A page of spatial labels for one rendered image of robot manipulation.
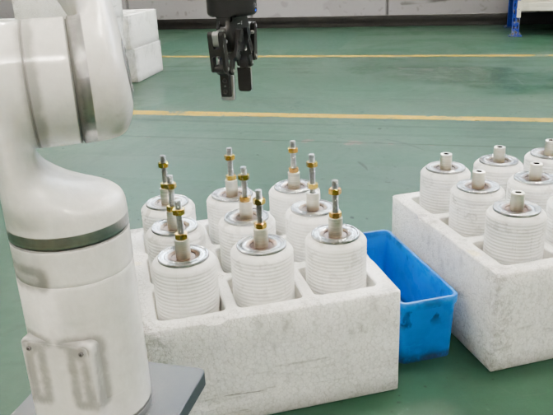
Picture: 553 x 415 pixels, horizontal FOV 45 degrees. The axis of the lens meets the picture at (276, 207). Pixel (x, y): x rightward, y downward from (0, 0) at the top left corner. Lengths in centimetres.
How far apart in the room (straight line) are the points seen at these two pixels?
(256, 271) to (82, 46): 57
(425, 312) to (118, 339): 69
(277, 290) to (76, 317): 51
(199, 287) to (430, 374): 43
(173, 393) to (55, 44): 32
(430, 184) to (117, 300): 89
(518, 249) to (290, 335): 40
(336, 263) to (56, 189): 58
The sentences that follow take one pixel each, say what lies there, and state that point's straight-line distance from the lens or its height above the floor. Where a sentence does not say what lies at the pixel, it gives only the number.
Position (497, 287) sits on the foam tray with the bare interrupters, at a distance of 111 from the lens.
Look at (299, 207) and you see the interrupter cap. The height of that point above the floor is 25.
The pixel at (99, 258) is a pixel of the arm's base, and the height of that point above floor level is 46.
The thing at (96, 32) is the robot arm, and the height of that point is 62.
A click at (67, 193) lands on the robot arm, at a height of 51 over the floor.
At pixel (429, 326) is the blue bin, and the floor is 7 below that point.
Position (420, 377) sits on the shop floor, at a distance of 116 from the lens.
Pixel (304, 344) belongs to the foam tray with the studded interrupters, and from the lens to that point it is 102.
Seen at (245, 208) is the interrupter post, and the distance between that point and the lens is 111.
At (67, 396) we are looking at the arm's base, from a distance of 58.
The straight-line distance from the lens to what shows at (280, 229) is 124.
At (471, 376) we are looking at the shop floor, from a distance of 118.
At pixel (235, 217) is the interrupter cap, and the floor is 25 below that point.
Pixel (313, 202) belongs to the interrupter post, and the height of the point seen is 27.
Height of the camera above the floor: 67
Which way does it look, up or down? 21 degrees down
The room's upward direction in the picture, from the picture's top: 3 degrees counter-clockwise
